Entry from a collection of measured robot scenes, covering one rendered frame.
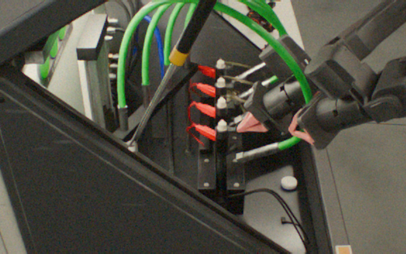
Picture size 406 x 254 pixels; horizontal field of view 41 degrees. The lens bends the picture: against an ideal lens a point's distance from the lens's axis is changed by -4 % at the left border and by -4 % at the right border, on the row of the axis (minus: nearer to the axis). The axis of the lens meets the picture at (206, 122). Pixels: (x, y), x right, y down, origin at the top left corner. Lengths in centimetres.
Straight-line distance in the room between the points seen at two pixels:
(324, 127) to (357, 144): 204
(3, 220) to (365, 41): 69
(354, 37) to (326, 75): 24
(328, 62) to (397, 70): 10
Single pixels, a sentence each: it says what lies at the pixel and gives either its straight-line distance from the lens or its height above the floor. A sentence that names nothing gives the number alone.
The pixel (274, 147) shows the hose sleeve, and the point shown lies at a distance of 102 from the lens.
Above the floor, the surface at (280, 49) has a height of 136.
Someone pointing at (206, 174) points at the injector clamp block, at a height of 98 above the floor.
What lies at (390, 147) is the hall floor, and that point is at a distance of 298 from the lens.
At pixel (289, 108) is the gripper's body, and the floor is 119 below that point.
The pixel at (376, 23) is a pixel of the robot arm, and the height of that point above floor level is 135.
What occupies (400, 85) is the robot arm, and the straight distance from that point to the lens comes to 76.
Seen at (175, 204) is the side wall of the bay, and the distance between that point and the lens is 80.
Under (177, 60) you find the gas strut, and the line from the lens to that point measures 68.
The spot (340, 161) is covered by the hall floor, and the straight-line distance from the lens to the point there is 282.
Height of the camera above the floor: 181
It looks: 37 degrees down
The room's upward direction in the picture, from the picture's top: straight up
